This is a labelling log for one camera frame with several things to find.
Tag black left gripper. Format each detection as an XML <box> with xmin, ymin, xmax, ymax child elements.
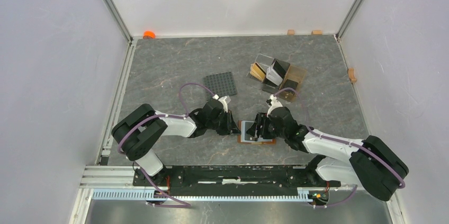
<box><xmin>207</xmin><ymin>110</ymin><xmax>241</xmax><ymax>136</ymax></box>

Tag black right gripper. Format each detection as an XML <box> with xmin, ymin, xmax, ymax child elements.
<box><xmin>245</xmin><ymin>113</ymin><xmax>287</xmax><ymax>140</ymax></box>

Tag brown leather card holder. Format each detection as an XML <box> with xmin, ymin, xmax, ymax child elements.
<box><xmin>237</xmin><ymin>120</ymin><xmax>276</xmax><ymax>145</ymax></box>

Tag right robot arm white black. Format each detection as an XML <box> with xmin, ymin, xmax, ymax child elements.
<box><xmin>244</xmin><ymin>107</ymin><xmax>409</xmax><ymax>201</ymax></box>

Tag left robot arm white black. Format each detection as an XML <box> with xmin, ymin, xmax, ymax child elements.
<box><xmin>111</xmin><ymin>97</ymin><xmax>241</xmax><ymax>186</ymax></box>

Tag black credit card stack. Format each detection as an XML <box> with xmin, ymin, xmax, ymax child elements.
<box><xmin>282</xmin><ymin>79</ymin><xmax>299</xmax><ymax>91</ymax></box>

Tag gold credit card stack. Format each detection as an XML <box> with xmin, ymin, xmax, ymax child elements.
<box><xmin>249</xmin><ymin>62</ymin><xmax>266</xmax><ymax>82</ymax></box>

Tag dark grey studded baseplate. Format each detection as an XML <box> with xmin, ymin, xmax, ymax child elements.
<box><xmin>203</xmin><ymin>71</ymin><xmax>238</xmax><ymax>97</ymax></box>

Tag curved wooden piece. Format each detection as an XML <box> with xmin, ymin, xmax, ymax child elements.
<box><xmin>347</xmin><ymin>68</ymin><xmax>357</xmax><ymax>84</ymax></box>

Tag orange round cap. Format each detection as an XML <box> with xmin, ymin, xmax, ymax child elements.
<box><xmin>142</xmin><ymin>31</ymin><xmax>156</xmax><ymax>39</ymax></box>

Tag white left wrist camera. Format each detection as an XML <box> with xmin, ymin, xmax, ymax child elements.
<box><xmin>213</xmin><ymin>94</ymin><xmax>231</xmax><ymax>113</ymax></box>

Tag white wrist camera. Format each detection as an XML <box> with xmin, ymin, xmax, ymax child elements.
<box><xmin>213</xmin><ymin>94</ymin><xmax>231</xmax><ymax>113</ymax></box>
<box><xmin>266</xmin><ymin>94</ymin><xmax>283</xmax><ymax>116</ymax></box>

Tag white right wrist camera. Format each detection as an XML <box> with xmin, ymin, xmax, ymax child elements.
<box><xmin>266</xmin><ymin>94</ymin><xmax>283</xmax><ymax>116</ymax></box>

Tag white slotted cable duct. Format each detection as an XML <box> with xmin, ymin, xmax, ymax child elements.
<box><xmin>92</xmin><ymin>189</ymin><xmax>312</xmax><ymax>203</ymax></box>

